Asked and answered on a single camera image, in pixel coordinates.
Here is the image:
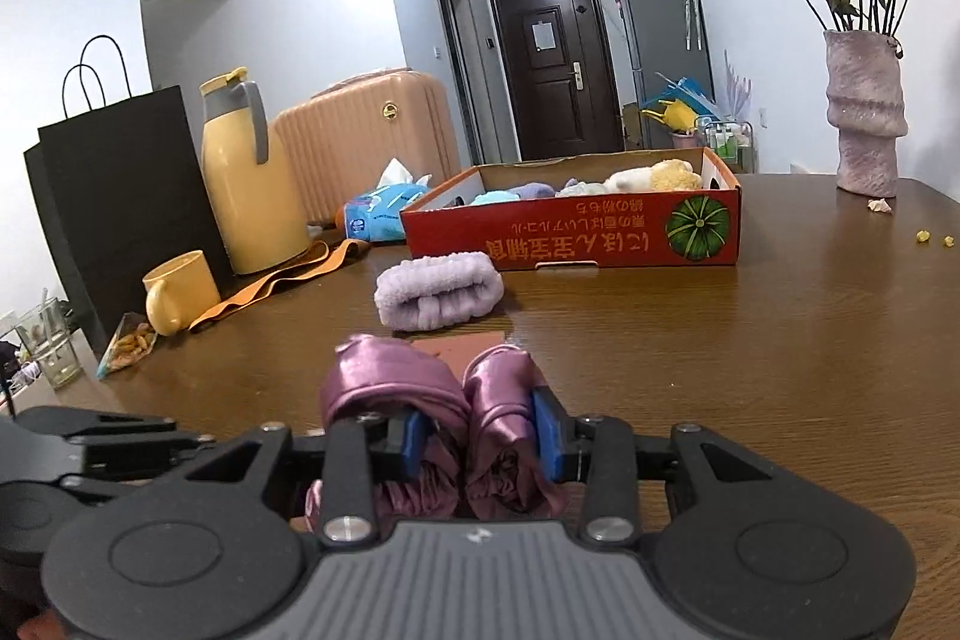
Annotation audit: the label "pink textured vase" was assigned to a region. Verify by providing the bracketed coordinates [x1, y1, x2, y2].
[823, 28, 909, 197]

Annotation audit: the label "red cardboard box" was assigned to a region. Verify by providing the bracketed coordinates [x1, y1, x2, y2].
[399, 146, 744, 273]

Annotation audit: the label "peach hard-shell suitcase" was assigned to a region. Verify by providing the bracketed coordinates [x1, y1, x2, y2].
[269, 69, 463, 227]

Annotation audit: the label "yellow thermos jug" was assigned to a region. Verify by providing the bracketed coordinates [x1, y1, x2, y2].
[198, 67, 313, 277]

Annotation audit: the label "large blue tissue pack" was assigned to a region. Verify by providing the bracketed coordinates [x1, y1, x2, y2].
[344, 157, 435, 244]

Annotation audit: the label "purple fluffy headband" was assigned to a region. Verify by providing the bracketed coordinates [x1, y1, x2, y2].
[373, 251, 506, 333]

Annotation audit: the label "orange fabric strap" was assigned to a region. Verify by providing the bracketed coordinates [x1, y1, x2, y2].
[187, 238, 373, 334]

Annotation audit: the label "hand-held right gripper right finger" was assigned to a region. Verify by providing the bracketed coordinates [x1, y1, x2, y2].
[530, 386, 778, 548]

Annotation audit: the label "dark side door frame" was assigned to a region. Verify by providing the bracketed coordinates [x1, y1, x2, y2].
[430, 0, 482, 162]

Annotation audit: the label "dark brown entrance door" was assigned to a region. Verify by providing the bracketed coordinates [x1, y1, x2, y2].
[487, 0, 624, 162]

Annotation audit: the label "trolley with bottles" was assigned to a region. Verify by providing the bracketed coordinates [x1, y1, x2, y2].
[693, 114, 755, 173]

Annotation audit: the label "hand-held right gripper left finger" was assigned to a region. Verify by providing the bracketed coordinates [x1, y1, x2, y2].
[180, 407, 433, 548]

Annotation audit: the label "brown cardboard carton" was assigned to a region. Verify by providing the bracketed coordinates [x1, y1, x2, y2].
[620, 103, 647, 153]

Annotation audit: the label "black paper bag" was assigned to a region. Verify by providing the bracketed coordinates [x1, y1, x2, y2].
[23, 35, 234, 360]

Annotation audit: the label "grey refrigerator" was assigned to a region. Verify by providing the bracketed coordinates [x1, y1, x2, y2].
[610, 0, 716, 109]

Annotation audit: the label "clear drinking glass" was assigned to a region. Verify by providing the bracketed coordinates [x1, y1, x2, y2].
[14, 296, 84, 390]

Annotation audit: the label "clear snack bag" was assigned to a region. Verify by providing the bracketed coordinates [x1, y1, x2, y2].
[94, 311, 159, 381]

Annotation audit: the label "yellow and white plush toy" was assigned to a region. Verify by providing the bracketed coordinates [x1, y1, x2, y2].
[603, 158, 704, 194]

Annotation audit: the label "yellow mug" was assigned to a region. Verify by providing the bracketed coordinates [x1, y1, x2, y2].
[142, 249, 223, 338]

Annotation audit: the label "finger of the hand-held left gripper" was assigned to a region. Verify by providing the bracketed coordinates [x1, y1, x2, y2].
[61, 432, 220, 485]
[15, 405, 179, 440]

